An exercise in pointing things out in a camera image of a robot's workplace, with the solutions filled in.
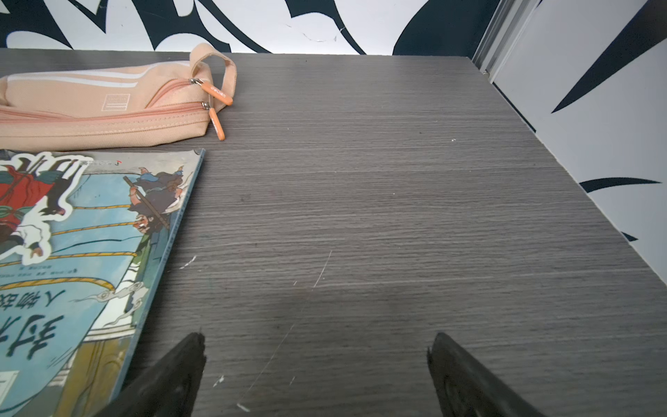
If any pink pencil case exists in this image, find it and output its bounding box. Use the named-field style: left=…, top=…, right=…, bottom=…
left=1, top=43, right=238, bottom=152

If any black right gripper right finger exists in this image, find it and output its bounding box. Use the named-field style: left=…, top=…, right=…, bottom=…
left=427, top=332, right=543, bottom=416

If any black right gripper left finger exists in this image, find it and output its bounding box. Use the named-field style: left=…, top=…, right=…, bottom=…
left=97, top=333, right=207, bottom=417

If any illustrated comic book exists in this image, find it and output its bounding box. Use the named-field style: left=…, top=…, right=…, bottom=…
left=1, top=149, right=205, bottom=416

